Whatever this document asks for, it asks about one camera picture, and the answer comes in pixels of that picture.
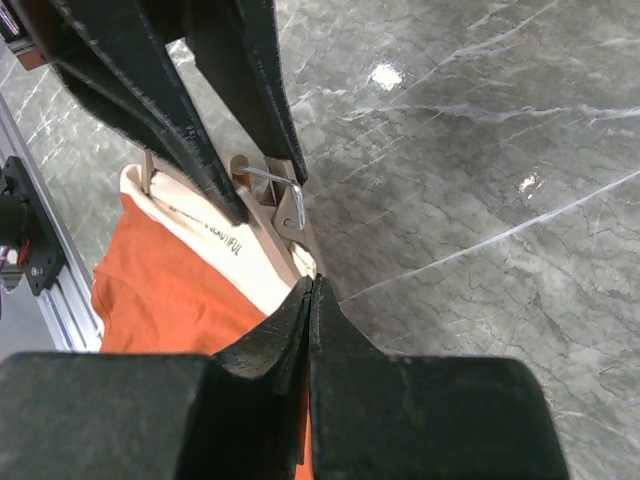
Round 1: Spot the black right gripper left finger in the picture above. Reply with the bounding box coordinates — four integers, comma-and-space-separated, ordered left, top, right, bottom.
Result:
1, 278, 312, 479

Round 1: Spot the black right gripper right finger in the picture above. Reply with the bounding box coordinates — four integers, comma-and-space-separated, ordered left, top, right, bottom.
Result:
309, 278, 569, 479

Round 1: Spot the orange and cream underwear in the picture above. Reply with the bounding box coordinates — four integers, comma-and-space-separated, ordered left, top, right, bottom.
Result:
91, 164, 313, 479

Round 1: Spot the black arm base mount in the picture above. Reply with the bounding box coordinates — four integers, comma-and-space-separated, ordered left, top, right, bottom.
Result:
1, 156, 66, 296

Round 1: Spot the beige clip hanger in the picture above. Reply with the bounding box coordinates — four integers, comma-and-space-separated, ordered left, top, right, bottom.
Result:
139, 152, 325, 311

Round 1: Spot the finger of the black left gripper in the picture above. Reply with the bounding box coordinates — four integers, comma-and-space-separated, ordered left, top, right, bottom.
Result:
185, 0, 307, 183
19, 1, 248, 224

